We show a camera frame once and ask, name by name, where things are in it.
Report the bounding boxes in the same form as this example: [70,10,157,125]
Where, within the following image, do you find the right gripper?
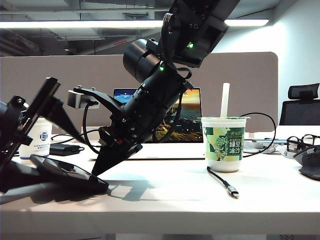
[91,71,187,176]

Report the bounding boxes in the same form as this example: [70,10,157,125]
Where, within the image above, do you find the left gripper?
[0,76,85,194]

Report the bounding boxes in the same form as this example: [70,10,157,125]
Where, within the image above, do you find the black smartphone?
[29,154,110,194]

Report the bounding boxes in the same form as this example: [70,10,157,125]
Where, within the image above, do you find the black charger cable silver plug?
[206,112,277,200]

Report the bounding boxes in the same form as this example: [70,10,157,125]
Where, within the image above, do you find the grey-brown desk partition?
[0,51,279,133]

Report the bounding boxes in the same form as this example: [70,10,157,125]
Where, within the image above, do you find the white paper cup blue logo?
[18,117,54,161]

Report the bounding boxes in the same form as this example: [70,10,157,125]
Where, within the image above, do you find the black power adapter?
[49,143,85,157]

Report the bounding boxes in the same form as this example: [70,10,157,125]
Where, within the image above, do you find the white laptop landscape wallpaper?
[87,87,206,161]

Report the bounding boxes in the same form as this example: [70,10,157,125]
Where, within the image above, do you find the green printed drink cup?
[200,116,251,173]

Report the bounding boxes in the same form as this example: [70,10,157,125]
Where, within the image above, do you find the long ceiling light strip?
[0,19,270,29]

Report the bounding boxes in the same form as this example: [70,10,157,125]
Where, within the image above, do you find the white drinking straw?
[219,82,230,118]

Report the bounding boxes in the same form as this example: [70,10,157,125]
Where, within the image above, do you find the blue-grey usb hub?
[263,137,288,145]

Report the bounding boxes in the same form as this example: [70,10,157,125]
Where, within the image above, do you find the black mesh office chair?
[278,83,320,126]

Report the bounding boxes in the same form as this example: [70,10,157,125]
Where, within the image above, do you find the black computer mouse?
[292,144,320,181]

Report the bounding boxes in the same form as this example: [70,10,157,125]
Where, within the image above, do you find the black adapter cable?
[50,129,111,149]

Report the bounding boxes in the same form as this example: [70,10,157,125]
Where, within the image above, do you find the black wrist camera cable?
[81,101,104,155]

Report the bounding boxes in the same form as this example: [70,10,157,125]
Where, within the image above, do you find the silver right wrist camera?
[66,89,100,110]

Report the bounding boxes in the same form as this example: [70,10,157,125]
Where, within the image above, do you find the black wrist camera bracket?
[73,86,126,115]

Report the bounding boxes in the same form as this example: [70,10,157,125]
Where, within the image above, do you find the grey lanyard strap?
[259,143,295,159]

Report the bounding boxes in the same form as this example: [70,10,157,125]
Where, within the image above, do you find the black frame eyeglasses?
[286,134,320,158]

